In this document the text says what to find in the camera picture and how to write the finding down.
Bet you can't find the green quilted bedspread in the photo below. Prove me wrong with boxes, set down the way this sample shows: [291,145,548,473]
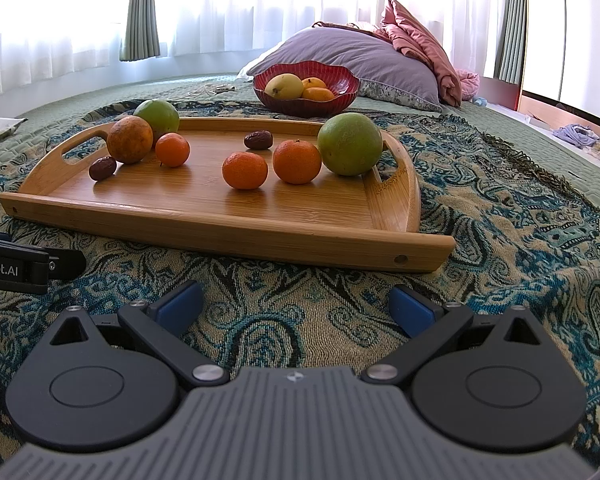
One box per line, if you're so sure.
[0,72,600,221]

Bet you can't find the red date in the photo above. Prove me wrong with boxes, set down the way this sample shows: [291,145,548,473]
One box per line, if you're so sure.
[89,156,118,182]
[243,130,273,151]

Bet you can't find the wooden bed frame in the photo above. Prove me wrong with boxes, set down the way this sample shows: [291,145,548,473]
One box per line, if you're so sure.
[480,77,600,133]

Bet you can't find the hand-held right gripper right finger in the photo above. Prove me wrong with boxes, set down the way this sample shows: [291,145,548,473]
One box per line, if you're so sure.
[359,284,540,386]

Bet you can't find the brownish orange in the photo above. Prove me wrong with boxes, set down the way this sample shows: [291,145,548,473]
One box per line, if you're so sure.
[106,115,154,165]

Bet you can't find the green curtain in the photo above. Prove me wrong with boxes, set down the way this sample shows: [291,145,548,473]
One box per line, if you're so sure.
[495,0,529,86]
[120,0,161,62]

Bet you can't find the tangerine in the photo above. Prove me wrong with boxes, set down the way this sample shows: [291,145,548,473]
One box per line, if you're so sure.
[154,132,191,168]
[272,139,323,185]
[222,152,269,191]

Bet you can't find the purple pillow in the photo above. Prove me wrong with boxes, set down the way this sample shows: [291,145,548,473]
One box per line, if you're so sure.
[237,25,445,113]

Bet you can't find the green apple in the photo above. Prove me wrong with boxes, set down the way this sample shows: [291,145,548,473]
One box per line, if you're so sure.
[132,99,181,148]
[317,112,384,177]

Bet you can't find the white sheer curtain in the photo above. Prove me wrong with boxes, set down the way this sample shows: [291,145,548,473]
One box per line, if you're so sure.
[0,0,506,101]

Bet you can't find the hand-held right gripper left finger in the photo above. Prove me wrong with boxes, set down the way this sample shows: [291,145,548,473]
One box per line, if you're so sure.
[50,280,231,390]

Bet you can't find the wooden serving tray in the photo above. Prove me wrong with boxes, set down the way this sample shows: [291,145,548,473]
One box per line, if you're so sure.
[0,116,457,274]

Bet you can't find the teal paisley blanket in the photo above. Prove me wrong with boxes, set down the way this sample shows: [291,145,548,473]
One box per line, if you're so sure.
[0,99,600,461]

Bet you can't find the red scalloped bowl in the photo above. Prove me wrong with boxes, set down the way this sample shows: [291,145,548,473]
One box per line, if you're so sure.
[253,61,361,118]

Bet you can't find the lavender cloth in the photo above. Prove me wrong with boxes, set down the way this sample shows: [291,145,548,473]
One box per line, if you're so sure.
[552,124,600,149]

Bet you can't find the white charger cable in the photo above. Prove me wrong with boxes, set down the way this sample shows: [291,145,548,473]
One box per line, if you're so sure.
[180,82,236,99]

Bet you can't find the pink quilt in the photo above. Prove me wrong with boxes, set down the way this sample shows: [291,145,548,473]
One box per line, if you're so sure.
[312,0,481,108]

